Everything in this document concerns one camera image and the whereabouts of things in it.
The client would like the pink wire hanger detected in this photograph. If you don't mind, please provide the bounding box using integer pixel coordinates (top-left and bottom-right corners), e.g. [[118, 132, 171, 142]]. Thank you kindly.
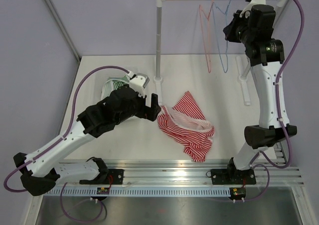
[[198, 0, 214, 73]]

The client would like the blue wire hanger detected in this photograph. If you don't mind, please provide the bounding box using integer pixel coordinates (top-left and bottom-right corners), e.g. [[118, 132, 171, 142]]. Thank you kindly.
[[212, 0, 235, 73]]

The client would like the red striped tank top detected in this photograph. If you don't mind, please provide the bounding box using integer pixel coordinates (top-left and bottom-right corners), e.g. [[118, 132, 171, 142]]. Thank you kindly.
[[158, 91, 215, 163]]

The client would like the green striped tank top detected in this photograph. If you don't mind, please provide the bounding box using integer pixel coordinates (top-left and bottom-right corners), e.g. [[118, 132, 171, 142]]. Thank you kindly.
[[101, 76, 129, 100]]

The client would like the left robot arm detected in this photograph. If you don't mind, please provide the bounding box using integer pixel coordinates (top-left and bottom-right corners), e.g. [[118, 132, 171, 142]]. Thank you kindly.
[[13, 86, 161, 196]]

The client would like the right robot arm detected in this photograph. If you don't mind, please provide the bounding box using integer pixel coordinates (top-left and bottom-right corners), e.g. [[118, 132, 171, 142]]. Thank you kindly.
[[211, 3, 297, 185]]

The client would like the clear plastic basket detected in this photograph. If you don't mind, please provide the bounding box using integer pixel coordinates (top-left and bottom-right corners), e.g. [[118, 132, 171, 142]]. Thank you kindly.
[[86, 69, 126, 104]]

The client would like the grey clothes rack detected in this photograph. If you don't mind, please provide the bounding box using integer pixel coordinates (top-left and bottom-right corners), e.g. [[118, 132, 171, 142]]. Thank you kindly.
[[154, 0, 288, 106]]

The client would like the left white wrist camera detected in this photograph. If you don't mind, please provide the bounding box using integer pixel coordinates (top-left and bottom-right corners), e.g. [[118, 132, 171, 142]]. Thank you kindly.
[[126, 71, 150, 98]]

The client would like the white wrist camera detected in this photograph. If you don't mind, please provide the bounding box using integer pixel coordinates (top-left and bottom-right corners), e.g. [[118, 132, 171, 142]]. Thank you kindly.
[[126, 71, 150, 98], [239, 0, 266, 18]]

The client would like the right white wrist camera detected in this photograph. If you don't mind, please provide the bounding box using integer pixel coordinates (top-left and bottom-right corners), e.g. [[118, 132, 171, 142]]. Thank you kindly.
[[239, 0, 266, 18]]

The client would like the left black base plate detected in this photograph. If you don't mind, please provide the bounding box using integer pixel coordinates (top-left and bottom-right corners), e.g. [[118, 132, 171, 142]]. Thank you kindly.
[[79, 168, 125, 185]]

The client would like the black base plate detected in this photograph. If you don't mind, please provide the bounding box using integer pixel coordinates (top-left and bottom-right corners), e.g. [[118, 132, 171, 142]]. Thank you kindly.
[[79, 168, 125, 185], [206, 169, 257, 185]]

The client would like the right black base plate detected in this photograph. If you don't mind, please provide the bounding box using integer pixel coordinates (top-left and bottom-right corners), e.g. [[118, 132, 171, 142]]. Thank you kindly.
[[206, 169, 257, 185]]

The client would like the white slotted cable duct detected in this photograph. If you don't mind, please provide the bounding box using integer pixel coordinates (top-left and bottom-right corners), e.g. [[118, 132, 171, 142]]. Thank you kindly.
[[45, 186, 230, 197]]

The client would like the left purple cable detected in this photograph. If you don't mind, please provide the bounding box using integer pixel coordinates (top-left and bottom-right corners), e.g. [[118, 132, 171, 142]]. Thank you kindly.
[[4, 65, 133, 222]]

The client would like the purple cable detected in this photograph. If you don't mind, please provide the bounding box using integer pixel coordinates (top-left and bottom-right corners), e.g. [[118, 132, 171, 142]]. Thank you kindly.
[[4, 65, 133, 222], [243, 0, 305, 211]]

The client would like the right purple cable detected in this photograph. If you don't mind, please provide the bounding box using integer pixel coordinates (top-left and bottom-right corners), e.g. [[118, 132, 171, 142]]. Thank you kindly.
[[243, 0, 305, 211]]

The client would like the aluminium mounting rail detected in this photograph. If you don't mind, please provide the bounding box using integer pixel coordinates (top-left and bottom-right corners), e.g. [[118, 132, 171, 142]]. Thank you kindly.
[[53, 159, 304, 186]]

